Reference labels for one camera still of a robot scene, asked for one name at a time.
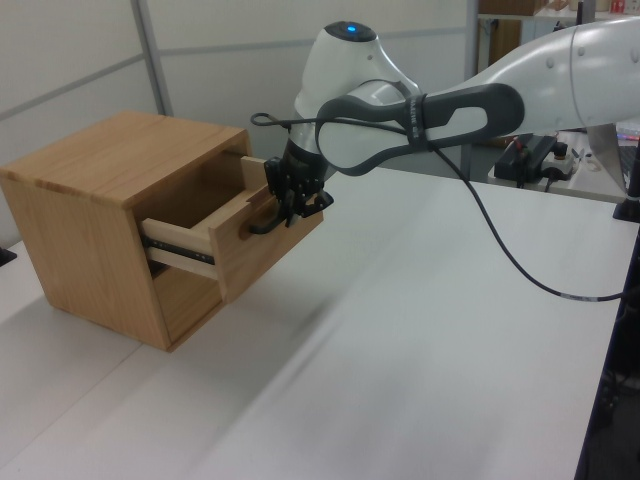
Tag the black power box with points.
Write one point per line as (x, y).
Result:
(522, 160)

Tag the black stand clamp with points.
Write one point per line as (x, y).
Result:
(627, 210)

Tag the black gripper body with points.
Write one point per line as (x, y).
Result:
(302, 172)

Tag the small scissors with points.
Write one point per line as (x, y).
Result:
(585, 157)

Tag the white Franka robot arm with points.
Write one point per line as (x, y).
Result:
(550, 65)

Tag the black stand pole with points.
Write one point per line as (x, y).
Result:
(612, 350)

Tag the wooden cabinet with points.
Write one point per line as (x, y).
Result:
(75, 240)

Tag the silver laptop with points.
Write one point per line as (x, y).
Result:
(607, 155)

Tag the metal shelf rack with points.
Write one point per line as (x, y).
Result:
(475, 35)

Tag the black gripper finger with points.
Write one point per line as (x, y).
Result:
(317, 202)
(276, 177)

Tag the emergency stop button box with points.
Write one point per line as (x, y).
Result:
(559, 162)

